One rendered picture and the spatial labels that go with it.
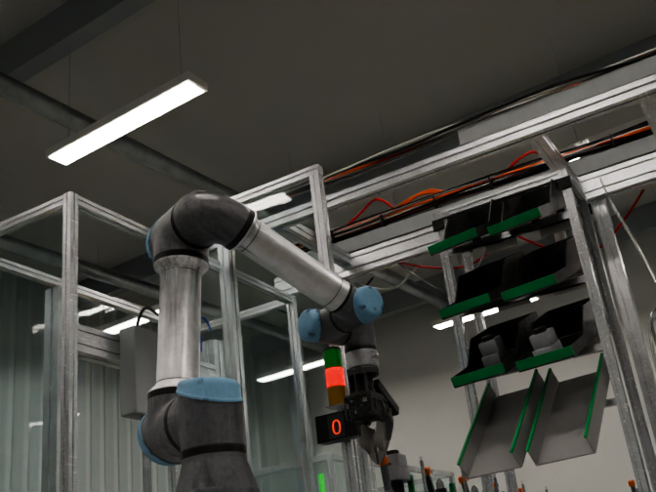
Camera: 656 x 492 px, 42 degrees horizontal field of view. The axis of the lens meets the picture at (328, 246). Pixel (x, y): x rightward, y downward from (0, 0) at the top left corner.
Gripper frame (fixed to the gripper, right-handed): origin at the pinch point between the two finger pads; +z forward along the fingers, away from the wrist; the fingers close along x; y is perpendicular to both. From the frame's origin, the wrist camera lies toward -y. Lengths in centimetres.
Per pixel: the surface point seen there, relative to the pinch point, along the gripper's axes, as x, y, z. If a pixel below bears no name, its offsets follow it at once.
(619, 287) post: 43, -114, -61
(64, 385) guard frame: -83, 14, -34
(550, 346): 43.3, 1.2, -15.1
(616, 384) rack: 52, -11, -7
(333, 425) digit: -19.8, -16.7, -13.9
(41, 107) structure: -383, -246, -384
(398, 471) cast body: 2.2, -4.6, 2.9
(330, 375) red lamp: -19.0, -16.8, -26.9
